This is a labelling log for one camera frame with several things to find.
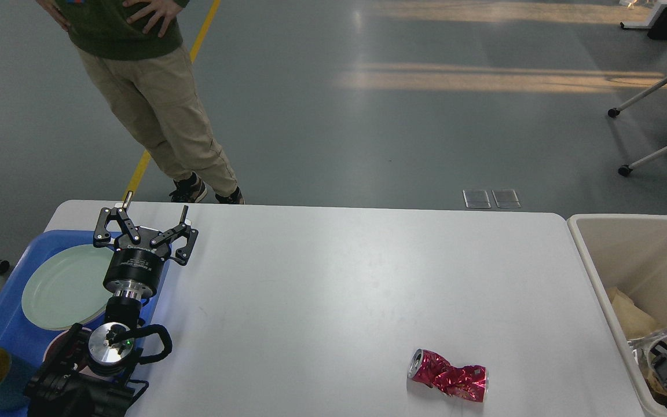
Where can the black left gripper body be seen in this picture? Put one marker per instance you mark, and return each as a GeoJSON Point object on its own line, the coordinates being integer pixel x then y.
{"type": "Point", "coordinates": [136, 266]}

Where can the brown paper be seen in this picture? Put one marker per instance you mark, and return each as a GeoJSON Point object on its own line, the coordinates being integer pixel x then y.
{"type": "Point", "coordinates": [657, 390]}

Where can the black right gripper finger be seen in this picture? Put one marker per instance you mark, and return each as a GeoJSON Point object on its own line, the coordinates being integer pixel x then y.
{"type": "Point", "coordinates": [659, 362]}

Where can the brown paper bag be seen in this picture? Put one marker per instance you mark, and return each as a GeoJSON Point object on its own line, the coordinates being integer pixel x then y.
{"type": "Point", "coordinates": [635, 323]}

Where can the mint green plate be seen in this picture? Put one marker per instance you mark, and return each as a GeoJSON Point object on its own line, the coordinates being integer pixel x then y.
{"type": "Point", "coordinates": [69, 283]}

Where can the crushed red can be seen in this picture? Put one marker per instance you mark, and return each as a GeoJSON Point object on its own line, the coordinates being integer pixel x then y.
{"type": "Point", "coordinates": [470, 383]}

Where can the pink mug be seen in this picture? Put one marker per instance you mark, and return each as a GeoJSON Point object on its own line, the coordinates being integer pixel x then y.
{"type": "Point", "coordinates": [53, 347]}

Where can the person in green sweater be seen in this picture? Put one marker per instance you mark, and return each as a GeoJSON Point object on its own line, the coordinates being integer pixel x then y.
{"type": "Point", "coordinates": [134, 54]}

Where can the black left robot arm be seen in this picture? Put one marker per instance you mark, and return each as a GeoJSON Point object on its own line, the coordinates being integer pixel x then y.
{"type": "Point", "coordinates": [90, 372]}

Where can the beige plastic bin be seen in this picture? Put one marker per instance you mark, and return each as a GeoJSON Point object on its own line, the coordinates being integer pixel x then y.
{"type": "Point", "coordinates": [628, 252]}

